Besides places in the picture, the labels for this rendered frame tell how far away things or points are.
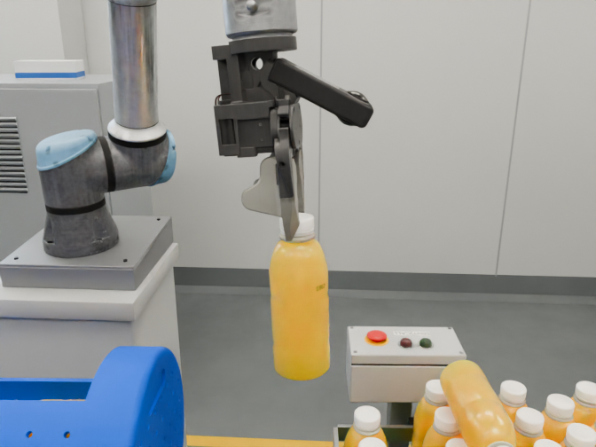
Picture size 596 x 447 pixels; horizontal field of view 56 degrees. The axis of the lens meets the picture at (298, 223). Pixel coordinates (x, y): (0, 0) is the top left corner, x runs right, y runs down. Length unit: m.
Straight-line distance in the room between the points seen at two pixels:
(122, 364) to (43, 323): 0.47
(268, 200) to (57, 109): 1.84
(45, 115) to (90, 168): 1.25
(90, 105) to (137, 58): 1.23
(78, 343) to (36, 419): 0.48
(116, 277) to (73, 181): 0.20
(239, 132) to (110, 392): 0.34
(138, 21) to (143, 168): 0.29
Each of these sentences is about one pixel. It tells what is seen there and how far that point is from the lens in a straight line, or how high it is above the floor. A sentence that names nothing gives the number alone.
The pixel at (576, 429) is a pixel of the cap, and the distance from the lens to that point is 0.94.
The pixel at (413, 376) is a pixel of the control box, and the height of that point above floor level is 1.06.
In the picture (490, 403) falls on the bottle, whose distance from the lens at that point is 0.83.
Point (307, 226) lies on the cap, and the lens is 0.61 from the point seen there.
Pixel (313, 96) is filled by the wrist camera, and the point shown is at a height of 1.56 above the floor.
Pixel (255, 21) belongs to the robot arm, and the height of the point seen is 1.64.
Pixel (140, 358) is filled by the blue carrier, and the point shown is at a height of 1.23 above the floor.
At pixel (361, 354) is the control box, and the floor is 1.10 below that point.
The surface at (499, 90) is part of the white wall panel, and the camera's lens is 3.52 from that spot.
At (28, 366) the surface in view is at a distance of 1.27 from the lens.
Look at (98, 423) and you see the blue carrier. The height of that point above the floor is 1.21.
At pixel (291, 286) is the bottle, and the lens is 0.62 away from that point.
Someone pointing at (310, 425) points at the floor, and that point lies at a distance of 2.60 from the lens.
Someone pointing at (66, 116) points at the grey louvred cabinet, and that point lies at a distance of 2.36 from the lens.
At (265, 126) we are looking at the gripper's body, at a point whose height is 1.54.
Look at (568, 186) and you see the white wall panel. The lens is 3.77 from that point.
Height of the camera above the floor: 1.63
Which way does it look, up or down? 19 degrees down
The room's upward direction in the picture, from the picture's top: straight up
